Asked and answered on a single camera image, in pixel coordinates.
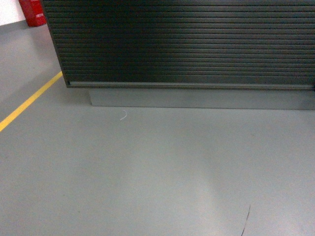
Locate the black checkout counter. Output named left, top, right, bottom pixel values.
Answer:
left=42, top=0, right=315, bottom=110

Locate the red fire extinguisher box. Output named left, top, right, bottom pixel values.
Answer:
left=19, top=0, right=46, bottom=27

